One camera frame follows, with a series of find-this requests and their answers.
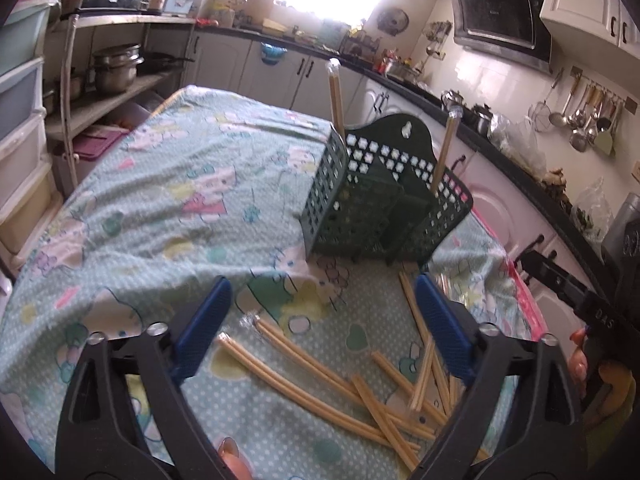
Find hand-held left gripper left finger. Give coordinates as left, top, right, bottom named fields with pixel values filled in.
left=54, top=275, right=241, bottom=480

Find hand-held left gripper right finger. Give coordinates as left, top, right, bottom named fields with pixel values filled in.
left=407, top=273, right=589, bottom=480

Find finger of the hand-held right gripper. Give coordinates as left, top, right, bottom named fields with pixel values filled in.
left=515, top=250, right=609, bottom=322

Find pile of chopsticks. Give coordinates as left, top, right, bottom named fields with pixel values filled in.
left=216, top=271, right=493, bottom=471

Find dark green plastic utensil basket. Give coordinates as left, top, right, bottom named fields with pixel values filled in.
left=299, top=114, right=473, bottom=267

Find chopstick pair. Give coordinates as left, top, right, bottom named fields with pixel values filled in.
left=430, top=107, right=464, bottom=194
left=327, top=58, right=347, bottom=134

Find row of hanging kitchen utensils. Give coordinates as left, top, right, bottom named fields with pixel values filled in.
left=527, top=67, right=627, bottom=157

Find person's right hand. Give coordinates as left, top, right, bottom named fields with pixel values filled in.
left=569, top=326, right=639, bottom=434

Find plastic bag of greens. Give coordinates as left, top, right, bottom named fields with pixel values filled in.
left=569, top=178, right=612, bottom=242

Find cartoon printed blanket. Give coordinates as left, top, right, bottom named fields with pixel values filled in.
left=0, top=85, right=540, bottom=480

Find clear plastic bags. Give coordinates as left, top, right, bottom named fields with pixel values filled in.
left=489, top=111, right=547, bottom=172

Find metal cup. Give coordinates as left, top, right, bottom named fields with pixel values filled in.
left=472, top=104, right=495, bottom=136

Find metal kettle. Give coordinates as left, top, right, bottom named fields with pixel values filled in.
left=441, top=89, right=467, bottom=113

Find pink lidded storage box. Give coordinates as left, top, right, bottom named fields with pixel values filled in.
left=54, top=127, right=132, bottom=197

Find white shelf rack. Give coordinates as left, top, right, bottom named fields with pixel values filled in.
left=44, top=12, right=197, bottom=188

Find black range hood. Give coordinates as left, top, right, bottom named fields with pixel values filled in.
left=442, top=0, right=554, bottom=74

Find black frying pan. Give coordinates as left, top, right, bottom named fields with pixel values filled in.
left=135, top=51, right=195, bottom=77

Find stacked metal pots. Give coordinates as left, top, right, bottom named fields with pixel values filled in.
left=91, top=43, right=145, bottom=94

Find plastic drawer unit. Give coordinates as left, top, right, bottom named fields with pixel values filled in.
left=0, top=0, right=64, bottom=267

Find blue bowl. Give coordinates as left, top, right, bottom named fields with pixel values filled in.
left=259, top=42, right=287, bottom=66

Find pale blue storage box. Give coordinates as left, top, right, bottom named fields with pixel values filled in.
left=162, top=0, right=199, bottom=17

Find white wall cabinet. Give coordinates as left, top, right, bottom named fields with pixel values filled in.
left=539, top=0, right=640, bottom=54

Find round wall vent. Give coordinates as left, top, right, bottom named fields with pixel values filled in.
left=376, top=7, right=409, bottom=37

